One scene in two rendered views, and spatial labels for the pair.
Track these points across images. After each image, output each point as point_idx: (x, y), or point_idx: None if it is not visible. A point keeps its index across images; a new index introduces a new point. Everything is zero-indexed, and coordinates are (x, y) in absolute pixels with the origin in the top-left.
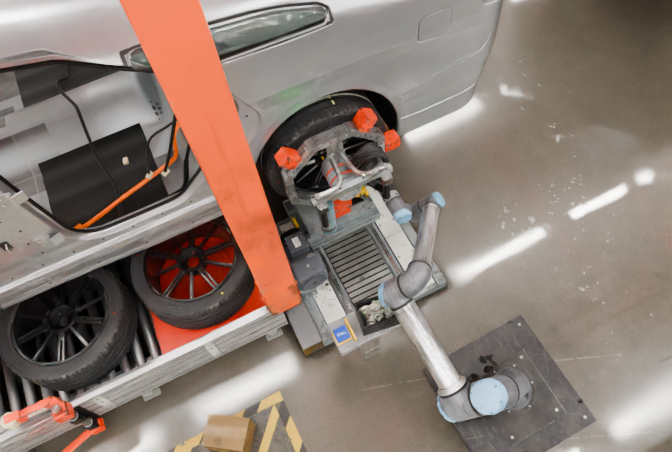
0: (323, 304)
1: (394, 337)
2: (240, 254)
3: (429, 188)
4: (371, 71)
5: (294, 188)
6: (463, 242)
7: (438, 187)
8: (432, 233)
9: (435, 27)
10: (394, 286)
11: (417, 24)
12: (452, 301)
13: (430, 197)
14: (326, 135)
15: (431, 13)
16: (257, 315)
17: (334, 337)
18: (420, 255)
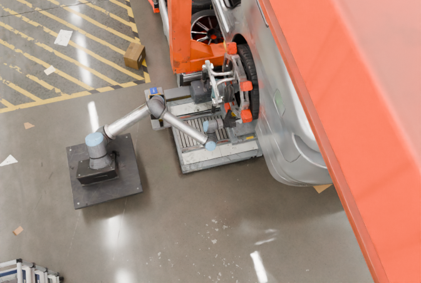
0: (187, 106)
1: (161, 139)
2: None
3: (250, 184)
4: (261, 75)
5: (224, 62)
6: (208, 193)
7: (250, 190)
8: (183, 129)
9: (279, 105)
10: (155, 98)
11: (276, 88)
12: (173, 174)
13: (212, 140)
14: (239, 65)
15: (280, 95)
16: None
17: None
18: (168, 114)
